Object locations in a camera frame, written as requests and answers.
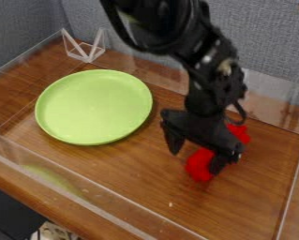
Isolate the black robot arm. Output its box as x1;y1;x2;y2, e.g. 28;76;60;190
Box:
100;0;247;177

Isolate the green round plate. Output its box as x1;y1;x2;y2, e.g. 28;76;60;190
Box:
35;69;152;145

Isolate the red rectangular block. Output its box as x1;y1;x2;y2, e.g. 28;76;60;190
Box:
186;124;250;182

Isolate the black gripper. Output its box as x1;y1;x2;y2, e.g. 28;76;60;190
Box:
160;109;244;175

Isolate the black cable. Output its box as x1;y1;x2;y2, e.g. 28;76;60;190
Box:
224;101;250;127

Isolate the clear acrylic enclosure wall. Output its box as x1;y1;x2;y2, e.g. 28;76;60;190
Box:
0;35;299;240

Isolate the clear acrylic corner bracket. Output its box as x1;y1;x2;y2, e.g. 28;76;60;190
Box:
61;28;107;64

